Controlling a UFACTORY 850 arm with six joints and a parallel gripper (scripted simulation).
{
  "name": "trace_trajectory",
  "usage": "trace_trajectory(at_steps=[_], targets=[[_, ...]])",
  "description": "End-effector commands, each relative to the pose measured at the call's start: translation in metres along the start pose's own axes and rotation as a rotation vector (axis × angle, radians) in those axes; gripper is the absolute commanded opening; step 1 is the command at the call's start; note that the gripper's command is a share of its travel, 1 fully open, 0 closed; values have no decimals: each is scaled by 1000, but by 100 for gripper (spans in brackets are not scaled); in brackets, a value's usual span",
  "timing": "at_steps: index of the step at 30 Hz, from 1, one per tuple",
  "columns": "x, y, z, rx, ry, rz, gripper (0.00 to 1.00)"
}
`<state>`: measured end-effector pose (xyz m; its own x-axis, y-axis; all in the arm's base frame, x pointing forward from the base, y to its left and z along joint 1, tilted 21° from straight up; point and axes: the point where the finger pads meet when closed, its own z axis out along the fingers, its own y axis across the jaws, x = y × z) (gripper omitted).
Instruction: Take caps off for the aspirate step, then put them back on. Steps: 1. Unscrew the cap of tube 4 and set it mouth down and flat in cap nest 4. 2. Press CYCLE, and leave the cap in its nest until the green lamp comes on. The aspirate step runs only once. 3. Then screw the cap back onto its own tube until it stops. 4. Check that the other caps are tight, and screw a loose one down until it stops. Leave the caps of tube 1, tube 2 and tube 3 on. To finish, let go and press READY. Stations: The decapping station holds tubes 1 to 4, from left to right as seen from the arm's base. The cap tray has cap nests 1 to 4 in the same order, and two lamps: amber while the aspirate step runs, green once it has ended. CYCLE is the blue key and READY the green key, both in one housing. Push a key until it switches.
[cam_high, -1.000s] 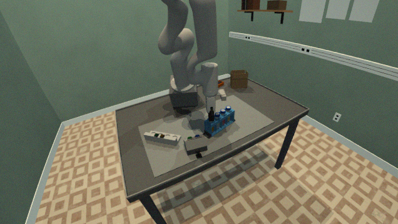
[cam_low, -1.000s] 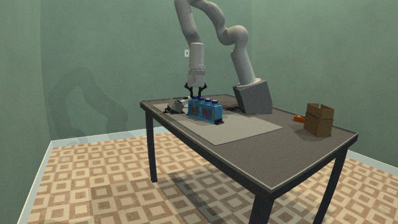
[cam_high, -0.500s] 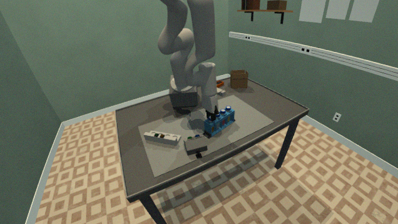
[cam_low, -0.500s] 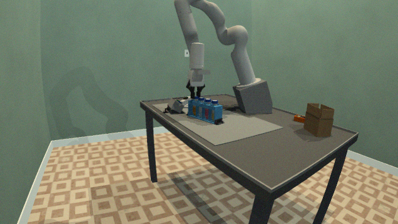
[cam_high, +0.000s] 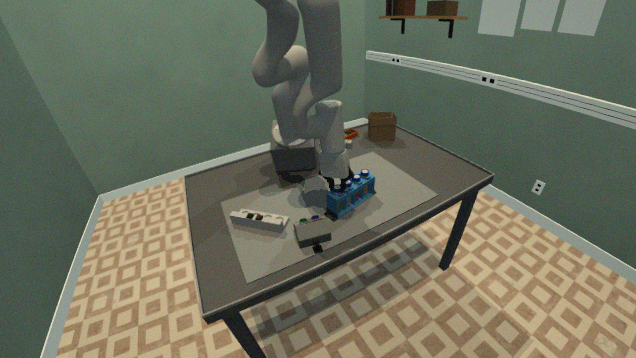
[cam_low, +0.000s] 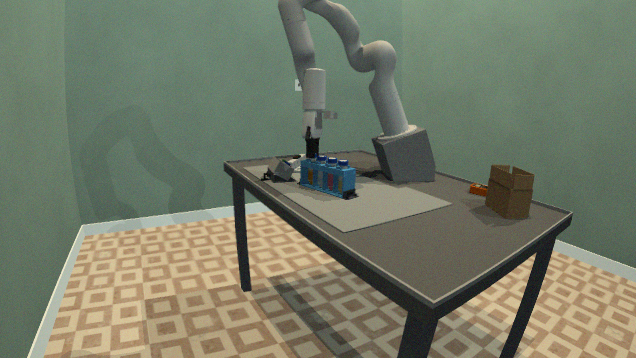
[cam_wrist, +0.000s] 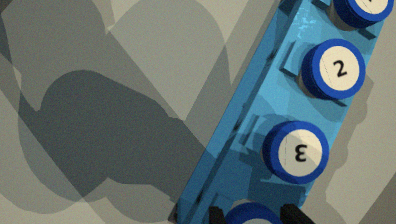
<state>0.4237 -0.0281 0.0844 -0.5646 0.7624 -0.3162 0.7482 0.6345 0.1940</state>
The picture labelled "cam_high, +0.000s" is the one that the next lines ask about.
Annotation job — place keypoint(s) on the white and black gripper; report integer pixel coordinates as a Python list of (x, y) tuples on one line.
[(335, 165)]

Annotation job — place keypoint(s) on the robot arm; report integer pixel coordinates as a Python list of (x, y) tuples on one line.
[(322, 29)]

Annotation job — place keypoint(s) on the small brown cardboard box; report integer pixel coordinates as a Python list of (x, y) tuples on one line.
[(381, 127)]

